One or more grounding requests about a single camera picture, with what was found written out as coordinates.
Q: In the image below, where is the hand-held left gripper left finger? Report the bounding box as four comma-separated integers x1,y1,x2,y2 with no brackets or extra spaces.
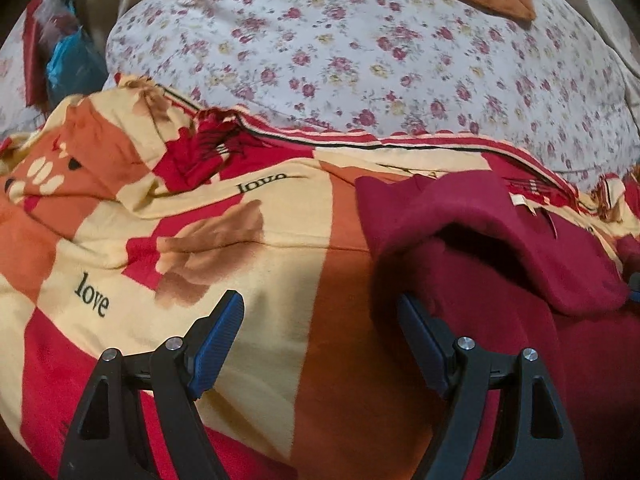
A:
57,289,246,480

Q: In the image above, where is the maroon fleece garment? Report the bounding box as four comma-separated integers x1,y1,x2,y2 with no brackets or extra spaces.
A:
354,170,640,480

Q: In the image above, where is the white floral quilt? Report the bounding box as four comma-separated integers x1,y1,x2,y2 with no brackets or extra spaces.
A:
102,0,640,193

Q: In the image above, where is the red orange printed blanket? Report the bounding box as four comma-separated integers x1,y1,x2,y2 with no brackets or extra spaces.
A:
0,74,640,480

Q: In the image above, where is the blue plastic bag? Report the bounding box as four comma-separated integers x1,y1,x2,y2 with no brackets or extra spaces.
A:
46,27,108,106

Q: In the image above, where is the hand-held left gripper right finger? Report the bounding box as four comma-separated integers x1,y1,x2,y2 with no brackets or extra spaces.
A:
396,294,586,480

